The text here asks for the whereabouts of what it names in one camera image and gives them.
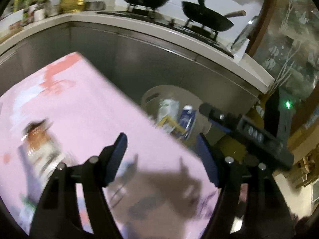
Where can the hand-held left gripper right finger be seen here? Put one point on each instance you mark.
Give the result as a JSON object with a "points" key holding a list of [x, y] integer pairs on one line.
{"points": [[206, 159]]}

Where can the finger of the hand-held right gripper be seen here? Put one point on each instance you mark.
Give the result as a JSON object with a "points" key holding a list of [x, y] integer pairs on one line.
{"points": [[221, 129], [216, 113]]}

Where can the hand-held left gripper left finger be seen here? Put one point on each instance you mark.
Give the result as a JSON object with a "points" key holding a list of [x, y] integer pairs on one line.
{"points": [[116, 159]]}

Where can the beige trash bin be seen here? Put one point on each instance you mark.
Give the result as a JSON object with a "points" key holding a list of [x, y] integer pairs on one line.
{"points": [[152, 97]]}

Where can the yellow clear snack wrapper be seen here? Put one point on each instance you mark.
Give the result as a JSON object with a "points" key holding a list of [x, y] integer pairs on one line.
{"points": [[39, 139]]}

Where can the white lid holder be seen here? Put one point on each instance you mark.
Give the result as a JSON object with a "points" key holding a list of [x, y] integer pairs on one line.
{"points": [[241, 52]]}

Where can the pink floral tablecloth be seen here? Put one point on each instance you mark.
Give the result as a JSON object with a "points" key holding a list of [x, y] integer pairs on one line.
{"points": [[87, 99]]}

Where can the glass pot lid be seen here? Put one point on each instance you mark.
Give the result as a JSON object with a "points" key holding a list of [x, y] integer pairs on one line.
{"points": [[243, 33]]}

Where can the kitchen counter grey cabinets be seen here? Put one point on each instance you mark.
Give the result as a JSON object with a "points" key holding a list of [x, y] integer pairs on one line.
{"points": [[149, 54]]}

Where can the black frying pan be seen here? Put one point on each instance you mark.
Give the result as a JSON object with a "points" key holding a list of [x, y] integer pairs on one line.
{"points": [[206, 17]]}

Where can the black gas stove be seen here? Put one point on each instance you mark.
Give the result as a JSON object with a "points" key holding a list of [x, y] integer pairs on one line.
{"points": [[174, 26]]}

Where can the metal container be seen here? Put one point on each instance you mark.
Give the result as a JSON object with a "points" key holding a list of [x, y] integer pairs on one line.
{"points": [[96, 5]]}

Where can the white wall socket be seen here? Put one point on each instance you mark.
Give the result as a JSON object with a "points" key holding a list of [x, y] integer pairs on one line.
{"points": [[260, 111]]}

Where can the glass door wooden frame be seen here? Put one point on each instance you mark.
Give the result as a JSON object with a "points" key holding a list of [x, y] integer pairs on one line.
{"points": [[291, 42]]}

